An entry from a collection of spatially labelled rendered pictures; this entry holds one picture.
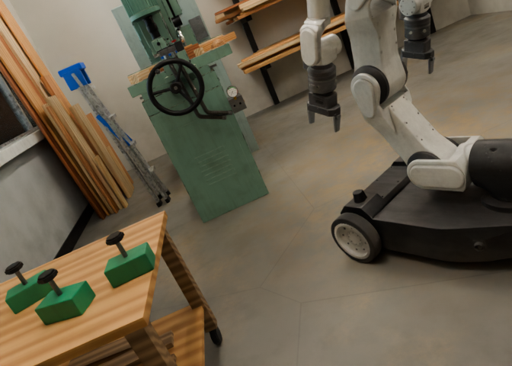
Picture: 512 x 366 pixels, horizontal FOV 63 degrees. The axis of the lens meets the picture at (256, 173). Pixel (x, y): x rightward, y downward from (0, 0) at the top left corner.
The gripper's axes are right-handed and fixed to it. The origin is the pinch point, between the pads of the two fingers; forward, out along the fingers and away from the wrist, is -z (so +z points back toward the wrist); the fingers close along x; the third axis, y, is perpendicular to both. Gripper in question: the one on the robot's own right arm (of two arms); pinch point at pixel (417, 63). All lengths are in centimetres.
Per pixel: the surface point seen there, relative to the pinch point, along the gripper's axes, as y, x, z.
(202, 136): 38, 110, -41
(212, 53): 16, 110, -1
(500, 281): 46, -53, -44
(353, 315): 77, -21, -52
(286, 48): -152, 232, -73
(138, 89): 55, 131, -8
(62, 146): 82, 253, -65
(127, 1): 37, 144, 33
